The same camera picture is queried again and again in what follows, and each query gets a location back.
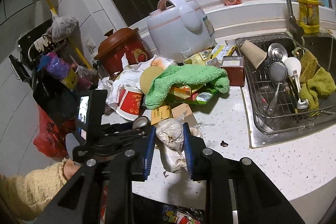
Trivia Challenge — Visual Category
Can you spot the grey tissue wad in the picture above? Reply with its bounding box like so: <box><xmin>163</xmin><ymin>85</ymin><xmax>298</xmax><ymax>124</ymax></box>
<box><xmin>155</xmin><ymin>118</ymin><xmax>187</xmax><ymax>173</ymax></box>

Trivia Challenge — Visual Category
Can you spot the yellow knit sleeve forearm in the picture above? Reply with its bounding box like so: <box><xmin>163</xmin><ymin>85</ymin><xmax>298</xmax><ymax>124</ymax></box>
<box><xmin>1</xmin><ymin>159</ymin><xmax>67</xmax><ymax>223</ymax></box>

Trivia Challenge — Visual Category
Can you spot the left hand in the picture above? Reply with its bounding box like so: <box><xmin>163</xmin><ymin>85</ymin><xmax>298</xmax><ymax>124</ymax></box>
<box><xmin>63</xmin><ymin>159</ymin><xmax>80</xmax><ymax>180</ymax></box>

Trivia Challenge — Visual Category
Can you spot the yellow cracker packet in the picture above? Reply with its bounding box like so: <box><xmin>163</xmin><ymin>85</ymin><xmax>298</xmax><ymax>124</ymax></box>
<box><xmin>151</xmin><ymin>105</ymin><xmax>173</xmax><ymax>125</ymax></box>

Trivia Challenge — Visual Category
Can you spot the red plastic bag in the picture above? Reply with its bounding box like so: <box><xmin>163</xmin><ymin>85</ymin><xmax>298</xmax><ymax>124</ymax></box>
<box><xmin>33</xmin><ymin>106</ymin><xmax>75</xmax><ymax>159</ymax></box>

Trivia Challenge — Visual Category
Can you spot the brown cardboard box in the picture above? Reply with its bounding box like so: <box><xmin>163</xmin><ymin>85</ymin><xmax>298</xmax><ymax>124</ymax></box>
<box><xmin>171</xmin><ymin>103</ymin><xmax>197</xmax><ymax>127</ymax></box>

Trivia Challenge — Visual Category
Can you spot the black plastic bag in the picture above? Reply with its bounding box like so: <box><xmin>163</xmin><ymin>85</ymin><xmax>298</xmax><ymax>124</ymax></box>
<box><xmin>33</xmin><ymin>73</ymin><xmax>77</xmax><ymax>124</ymax></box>

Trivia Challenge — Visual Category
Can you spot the red white noodle cup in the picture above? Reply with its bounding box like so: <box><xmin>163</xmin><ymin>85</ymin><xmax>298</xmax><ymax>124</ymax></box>
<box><xmin>116</xmin><ymin>85</ymin><xmax>143</xmax><ymax>121</ymax></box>

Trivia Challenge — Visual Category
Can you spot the green snack wrapper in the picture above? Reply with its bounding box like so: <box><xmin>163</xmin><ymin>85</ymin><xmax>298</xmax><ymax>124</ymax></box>
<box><xmin>183</xmin><ymin>89</ymin><xmax>217</xmax><ymax>105</ymax></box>

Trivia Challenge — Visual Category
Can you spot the crumpled white paper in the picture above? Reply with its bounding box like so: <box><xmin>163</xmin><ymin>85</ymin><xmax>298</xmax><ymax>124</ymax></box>
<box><xmin>97</xmin><ymin>54</ymin><xmax>158</xmax><ymax>110</ymax></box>

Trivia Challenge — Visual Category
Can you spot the orange yellow snack packet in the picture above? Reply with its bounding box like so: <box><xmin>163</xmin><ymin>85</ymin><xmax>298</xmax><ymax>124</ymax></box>
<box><xmin>169</xmin><ymin>85</ymin><xmax>204</xmax><ymax>99</ymax></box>

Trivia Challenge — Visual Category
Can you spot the round yellow sponge lid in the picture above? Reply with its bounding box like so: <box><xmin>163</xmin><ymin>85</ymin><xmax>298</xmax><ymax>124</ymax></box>
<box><xmin>139</xmin><ymin>66</ymin><xmax>164</xmax><ymax>95</ymax></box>

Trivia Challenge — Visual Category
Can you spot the green terry cloth towel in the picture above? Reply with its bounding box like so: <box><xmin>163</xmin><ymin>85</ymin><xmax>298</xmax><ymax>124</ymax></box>
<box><xmin>145</xmin><ymin>64</ymin><xmax>230</xmax><ymax>110</ymax></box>

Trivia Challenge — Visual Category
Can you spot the purple plastic bag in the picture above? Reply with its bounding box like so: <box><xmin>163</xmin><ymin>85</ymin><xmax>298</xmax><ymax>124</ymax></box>
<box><xmin>37</xmin><ymin>52</ymin><xmax>70</xmax><ymax>80</ymax></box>

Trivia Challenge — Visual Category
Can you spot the dark red box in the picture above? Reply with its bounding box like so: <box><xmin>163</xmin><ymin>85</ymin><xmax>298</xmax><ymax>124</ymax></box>
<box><xmin>221</xmin><ymin>56</ymin><xmax>245</xmax><ymax>87</ymax></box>

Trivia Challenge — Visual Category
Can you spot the red brown slow cooker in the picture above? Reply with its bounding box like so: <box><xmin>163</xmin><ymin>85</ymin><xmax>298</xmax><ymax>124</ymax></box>
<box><xmin>94</xmin><ymin>27</ymin><xmax>148</xmax><ymax>75</ymax></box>

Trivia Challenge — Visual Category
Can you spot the steel dish rack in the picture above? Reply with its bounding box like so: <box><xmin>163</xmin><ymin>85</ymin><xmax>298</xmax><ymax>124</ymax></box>
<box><xmin>244</xmin><ymin>33</ymin><xmax>335</xmax><ymax>134</ymax></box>

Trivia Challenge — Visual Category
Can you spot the paper cup in rack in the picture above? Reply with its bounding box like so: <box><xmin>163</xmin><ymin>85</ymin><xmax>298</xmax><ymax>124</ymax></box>
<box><xmin>240</xmin><ymin>40</ymin><xmax>267</xmax><ymax>69</ymax></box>

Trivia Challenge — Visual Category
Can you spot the steel ladle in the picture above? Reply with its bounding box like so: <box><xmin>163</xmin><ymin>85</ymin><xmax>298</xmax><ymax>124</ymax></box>
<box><xmin>265</xmin><ymin>62</ymin><xmax>288</xmax><ymax>118</ymax></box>

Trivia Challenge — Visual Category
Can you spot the grey plastic bag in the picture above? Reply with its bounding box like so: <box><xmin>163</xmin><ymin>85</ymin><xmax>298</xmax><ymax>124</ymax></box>
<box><xmin>46</xmin><ymin>15</ymin><xmax>78</xmax><ymax>43</ymax></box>

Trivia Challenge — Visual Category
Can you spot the white rice cooker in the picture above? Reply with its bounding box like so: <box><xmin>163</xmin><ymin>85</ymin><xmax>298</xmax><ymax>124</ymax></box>
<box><xmin>147</xmin><ymin>0</ymin><xmax>215</xmax><ymax>63</ymax></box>

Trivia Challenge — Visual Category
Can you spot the white rice spoon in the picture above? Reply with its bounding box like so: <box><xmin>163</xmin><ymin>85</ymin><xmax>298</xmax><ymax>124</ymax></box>
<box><xmin>284</xmin><ymin>57</ymin><xmax>309</xmax><ymax>110</ymax></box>

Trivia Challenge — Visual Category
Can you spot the yellow gas pipe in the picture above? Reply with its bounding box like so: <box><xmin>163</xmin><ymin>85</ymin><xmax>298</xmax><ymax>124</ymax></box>
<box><xmin>46</xmin><ymin>0</ymin><xmax>93</xmax><ymax>69</ymax></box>

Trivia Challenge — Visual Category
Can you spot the olive green rag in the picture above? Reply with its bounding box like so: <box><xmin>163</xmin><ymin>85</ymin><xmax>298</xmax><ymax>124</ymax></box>
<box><xmin>299</xmin><ymin>49</ymin><xmax>335</xmax><ymax>111</ymax></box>

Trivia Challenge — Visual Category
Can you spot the yellow detergent bottle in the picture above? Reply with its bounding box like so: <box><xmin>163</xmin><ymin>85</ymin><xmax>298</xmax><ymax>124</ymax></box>
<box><xmin>298</xmin><ymin>0</ymin><xmax>319</xmax><ymax>34</ymax></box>

